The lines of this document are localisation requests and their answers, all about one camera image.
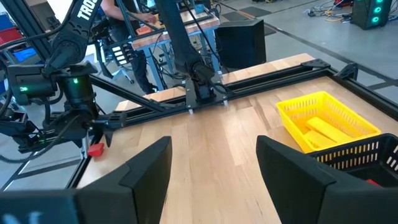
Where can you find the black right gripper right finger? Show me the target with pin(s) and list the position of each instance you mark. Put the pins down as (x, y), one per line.
(295, 186)

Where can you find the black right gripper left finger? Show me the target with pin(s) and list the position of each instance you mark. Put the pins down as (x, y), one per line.
(140, 186)

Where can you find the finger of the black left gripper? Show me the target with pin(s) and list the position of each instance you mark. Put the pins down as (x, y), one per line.
(112, 121)
(46, 141)

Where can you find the red block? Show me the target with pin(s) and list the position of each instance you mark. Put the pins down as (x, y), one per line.
(95, 150)
(372, 183)

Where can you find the long yellow block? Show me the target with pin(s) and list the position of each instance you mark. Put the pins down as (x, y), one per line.
(329, 129)

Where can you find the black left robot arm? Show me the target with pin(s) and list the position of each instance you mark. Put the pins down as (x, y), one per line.
(183, 46)

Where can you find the black diagonal brace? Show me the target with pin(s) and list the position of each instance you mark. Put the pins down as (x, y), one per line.
(130, 95)

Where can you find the black plastic basket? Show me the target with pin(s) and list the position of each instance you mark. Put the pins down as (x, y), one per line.
(348, 155)

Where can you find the person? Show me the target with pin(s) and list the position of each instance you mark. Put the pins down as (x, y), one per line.
(138, 62)

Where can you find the blue storage bin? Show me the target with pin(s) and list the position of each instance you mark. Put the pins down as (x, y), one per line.
(25, 54)

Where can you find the yellow plastic basket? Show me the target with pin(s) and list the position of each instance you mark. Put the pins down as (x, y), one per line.
(348, 115)

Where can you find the orange item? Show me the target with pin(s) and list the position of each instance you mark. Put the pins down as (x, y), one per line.
(144, 30)

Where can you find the red storage bin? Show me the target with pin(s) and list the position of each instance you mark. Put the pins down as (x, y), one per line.
(11, 35)

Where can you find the wooden workbench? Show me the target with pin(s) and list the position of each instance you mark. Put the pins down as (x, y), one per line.
(208, 23)

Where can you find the blue item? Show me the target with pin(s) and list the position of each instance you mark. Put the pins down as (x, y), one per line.
(199, 8)

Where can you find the black computer box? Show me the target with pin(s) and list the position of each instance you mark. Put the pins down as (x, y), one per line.
(241, 43)

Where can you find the dark floor mat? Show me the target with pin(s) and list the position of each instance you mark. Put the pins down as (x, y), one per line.
(233, 16)
(256, 11)

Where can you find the computer tower with green lights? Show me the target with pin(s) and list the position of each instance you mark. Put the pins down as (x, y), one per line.
(362, 14)

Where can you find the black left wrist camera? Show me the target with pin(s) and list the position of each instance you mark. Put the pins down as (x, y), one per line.
(17, 123)

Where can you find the black aluminium table rail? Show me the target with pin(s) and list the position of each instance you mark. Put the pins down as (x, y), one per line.
(373, 98)
(264, 82)
(79, 172)

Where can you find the black frame post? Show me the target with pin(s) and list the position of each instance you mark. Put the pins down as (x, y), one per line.
(25, 21)

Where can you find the black corner bracket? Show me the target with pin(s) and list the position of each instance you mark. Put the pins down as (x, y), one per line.
(349, 71)
(315, 63)

